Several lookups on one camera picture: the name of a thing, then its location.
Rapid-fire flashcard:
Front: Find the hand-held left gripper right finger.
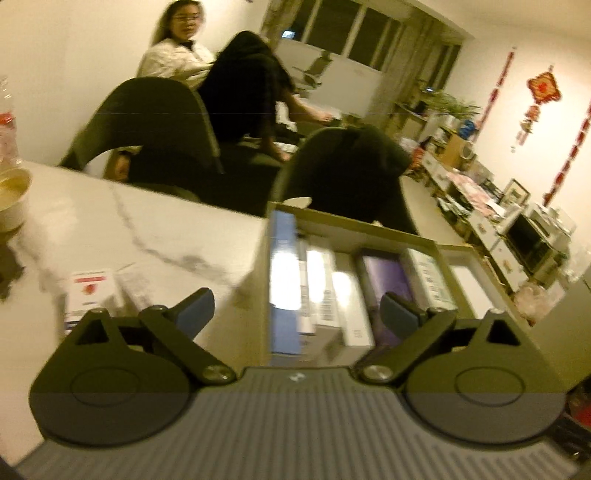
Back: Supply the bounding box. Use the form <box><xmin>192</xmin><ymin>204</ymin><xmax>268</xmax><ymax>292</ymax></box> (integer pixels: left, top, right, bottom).
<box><xmin>353</xmin><ymin>292</ymin><xmax>548</xmax><ymax>387</ymax></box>

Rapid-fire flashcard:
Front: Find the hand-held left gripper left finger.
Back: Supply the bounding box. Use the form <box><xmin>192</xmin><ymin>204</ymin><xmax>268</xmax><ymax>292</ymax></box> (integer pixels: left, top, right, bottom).
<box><xmin>53</xmin><ymin>287</ymin><xmax>237</xmax><ymax>385</ymax></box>

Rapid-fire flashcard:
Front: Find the dark purple box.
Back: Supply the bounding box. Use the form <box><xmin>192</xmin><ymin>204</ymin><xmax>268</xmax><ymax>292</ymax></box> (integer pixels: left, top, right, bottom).
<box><xmin>355</xmin><ymin>248</ymin><xmax>417</xmax><ymax>348</ymax></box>

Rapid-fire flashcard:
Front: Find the long white box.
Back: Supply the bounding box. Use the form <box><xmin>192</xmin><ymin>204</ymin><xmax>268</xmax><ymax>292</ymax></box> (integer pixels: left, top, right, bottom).
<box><xmin>330</xmin><ymin>251</ymin><xmax>376</xmax><ymax>348</ymax></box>

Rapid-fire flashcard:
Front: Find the blue-bordered white box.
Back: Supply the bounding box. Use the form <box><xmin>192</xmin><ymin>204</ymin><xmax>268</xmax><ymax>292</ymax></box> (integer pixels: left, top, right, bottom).
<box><xmin>269</xmin><ymin>210</ymin><xmax>305</xmax><ymax>356</ymax></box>

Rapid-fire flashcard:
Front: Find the white box with bear print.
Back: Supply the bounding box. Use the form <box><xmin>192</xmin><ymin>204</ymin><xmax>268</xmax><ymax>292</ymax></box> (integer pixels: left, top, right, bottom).
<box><xmin>298</xmin><ymin>233</ymin><xmax>324</xmax><ymax>335</ymax></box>

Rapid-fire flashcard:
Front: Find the beige cardboard box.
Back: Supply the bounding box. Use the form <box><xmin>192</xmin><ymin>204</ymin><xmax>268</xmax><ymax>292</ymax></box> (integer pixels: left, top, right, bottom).
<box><xmin>265</xmin><ymin>202</ymin><xmax>532</xmax><ymax>370</ymax></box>

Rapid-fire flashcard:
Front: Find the white box with dark window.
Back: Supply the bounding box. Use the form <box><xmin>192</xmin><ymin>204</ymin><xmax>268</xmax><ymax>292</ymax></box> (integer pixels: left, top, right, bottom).
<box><xmin>64</xmin><ymin>268</ymin><xmax>126</xmax><ymax>334</ymax></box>

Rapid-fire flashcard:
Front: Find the white marble desktop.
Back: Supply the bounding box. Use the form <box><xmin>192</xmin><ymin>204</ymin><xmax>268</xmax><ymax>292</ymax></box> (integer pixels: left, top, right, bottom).
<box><xmin>0</xmin><ymin>159</ymin><xmax>467</xmax><ymax>464</ymax></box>

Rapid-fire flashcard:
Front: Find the crumpled plastic bag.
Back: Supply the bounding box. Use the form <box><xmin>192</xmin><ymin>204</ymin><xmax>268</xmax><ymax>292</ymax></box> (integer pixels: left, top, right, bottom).
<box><xmin>512</xmin><ymin>281</ymin><xmax>564</xmax><ymax>324</ymax></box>

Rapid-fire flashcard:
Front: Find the pink paper pile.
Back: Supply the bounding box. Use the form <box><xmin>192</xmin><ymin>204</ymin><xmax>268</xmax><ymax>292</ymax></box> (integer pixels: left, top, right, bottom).
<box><xmin>448</xmin><ymin>168</ymin><xmax>504</xmax><ymax>217</ymax></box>

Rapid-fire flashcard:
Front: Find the microwave oven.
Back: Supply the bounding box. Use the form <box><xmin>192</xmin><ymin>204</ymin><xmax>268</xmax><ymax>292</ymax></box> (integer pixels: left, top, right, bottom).
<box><xmin>505</xmin><ymin>215</ymin><xmax>555</xmax><ymax>273</ymax></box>

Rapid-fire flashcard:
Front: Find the dark chair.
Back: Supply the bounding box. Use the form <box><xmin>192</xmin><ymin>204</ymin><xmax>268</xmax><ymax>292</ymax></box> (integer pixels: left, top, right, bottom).
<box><xmin>270</xmin><ymin>124</ymin><xmax>419</xmax><ymax>236</ymax></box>
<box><xmin>58</xmin><ymin>76</ymin><xmax>225</xmax><ymax>204</ymax></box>

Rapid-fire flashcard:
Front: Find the wooden box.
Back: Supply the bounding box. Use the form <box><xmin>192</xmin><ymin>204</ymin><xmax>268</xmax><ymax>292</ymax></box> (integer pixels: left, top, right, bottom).
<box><xmin>438</xmin><ymin>134</ymin><xmax>467</xmax><ymax>169</ymax></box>

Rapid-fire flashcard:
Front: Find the white printer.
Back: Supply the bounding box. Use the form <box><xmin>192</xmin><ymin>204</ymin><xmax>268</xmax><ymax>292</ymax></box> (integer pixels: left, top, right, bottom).
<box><xmin>524</xmin><ymin>203</ymin><xmax>578</xmax><ymax>241</ymax></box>

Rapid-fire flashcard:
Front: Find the red cloth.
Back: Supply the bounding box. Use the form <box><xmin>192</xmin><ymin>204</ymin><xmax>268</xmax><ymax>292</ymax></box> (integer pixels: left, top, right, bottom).
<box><xmin>567</xmin><ymin>387</ymin><xmax>591</xmax><ymax>428</ymax></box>

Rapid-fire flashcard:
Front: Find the paper bowl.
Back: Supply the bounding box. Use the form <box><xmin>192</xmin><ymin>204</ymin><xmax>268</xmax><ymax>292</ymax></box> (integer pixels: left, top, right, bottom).
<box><xmin>0</xmin><ymin>167</ymin><xmax>33</xmax><ymax>234</ymax></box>

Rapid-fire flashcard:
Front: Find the potted plant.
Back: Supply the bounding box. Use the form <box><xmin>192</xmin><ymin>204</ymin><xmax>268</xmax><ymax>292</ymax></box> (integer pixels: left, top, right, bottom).
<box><xmin>416</xmin><ymin>80</ymin><xmax>481</xmax><ymax>121</ymax></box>

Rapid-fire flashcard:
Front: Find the white partition panel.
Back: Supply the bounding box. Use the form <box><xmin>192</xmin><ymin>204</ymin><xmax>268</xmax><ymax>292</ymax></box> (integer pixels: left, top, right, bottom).
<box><xmin>277</xmin><ymin>41</ymin><xmax>384</xmax><ymax>116</ymax></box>

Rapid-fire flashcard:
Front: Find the curtain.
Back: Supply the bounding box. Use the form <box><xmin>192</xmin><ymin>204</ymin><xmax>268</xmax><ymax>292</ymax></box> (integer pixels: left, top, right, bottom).
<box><xmin>383</xmin><ymin>23</ymin><xmax>444</xmax><ymax>139</ymax></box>

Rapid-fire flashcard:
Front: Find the clear plastic bag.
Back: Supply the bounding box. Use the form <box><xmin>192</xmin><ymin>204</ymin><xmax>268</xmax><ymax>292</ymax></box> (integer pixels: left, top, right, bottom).
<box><xmin>0</xmin><ymin>124</ymin><xmax>21</xmax><ymax>167</ymax></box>

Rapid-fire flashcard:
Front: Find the red knot decoration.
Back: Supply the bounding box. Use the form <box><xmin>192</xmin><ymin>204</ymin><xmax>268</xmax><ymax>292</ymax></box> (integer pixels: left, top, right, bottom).
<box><xmin>512</xmin><ymin>65</ymin><xmax>563</xmax><ymax>153</ymax></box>

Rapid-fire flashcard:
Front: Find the clear plastic bottle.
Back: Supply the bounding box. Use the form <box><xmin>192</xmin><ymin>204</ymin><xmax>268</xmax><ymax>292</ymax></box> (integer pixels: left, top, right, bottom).
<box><xmin>0</xmin><ymin>76</ymin><xmax>19</xmax><ymax>130</ymax></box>

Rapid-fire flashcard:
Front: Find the window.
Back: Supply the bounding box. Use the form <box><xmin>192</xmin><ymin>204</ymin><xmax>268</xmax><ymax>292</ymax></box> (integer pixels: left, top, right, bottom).
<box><xmin>263</xmin><ymin>0</ymin><xmax>462</xmax><ymax>84</ymax></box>

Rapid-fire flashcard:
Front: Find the picture frame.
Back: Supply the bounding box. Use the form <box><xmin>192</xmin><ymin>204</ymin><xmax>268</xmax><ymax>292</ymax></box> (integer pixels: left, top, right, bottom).
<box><xmin>501</xmin><ymin>179</ymin><xmax>531</xmax><ymax>206</ymax></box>

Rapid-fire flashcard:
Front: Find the red firecracker string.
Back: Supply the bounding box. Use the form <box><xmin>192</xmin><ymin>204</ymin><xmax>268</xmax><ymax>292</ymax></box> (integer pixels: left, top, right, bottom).
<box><xmin>542</xmin><ymin>102</ymin><xmax>591</xmax><ymax>206</ymax></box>
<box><xmin>480</xmin><ymin>46</ymin><xmax>518</xmax><ymax>139</ymax></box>

